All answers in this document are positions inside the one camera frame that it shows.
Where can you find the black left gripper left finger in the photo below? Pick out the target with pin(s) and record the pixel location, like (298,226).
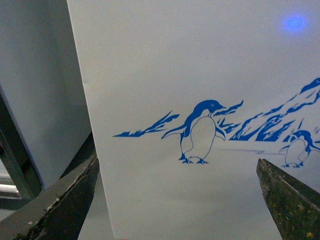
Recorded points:
(57,213)

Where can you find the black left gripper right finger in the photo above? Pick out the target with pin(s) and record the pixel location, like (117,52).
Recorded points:
(294,206)

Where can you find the grey cabinet on left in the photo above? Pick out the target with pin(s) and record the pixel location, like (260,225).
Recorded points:
(41,83)

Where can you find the white blue chest freezer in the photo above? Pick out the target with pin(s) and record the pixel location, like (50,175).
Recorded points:
(185,96)

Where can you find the dark metal frame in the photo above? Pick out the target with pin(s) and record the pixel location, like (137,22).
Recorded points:
(17,165)

